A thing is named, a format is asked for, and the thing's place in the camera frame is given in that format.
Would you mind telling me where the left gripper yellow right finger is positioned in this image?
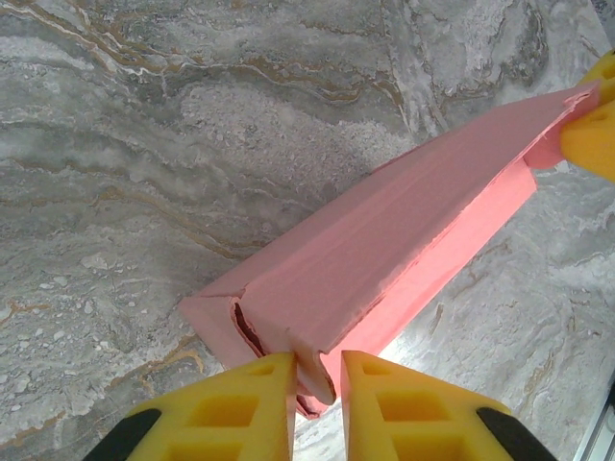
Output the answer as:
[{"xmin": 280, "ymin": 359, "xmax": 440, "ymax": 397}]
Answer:
[{"xmin": 340, "ymin": 350, "xmax": 549, "ymax": 461}]

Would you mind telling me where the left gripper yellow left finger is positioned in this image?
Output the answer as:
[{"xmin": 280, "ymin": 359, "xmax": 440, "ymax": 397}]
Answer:
[{"xmin": 84, "ymin": 352, "xmax": 297, "ymax": 461}]

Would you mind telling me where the pink paper box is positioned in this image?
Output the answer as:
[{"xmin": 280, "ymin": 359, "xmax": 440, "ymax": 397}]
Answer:
[{"xmin": 178, "ymin": 79, "xmax": 603, "ymax": 420}]

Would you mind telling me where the wide aluminium base rail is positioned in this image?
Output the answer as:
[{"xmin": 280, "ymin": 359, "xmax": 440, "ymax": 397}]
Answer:
[{"xmin": 574, "ymin": 378, "xmax": 615, "ymax": 461}]

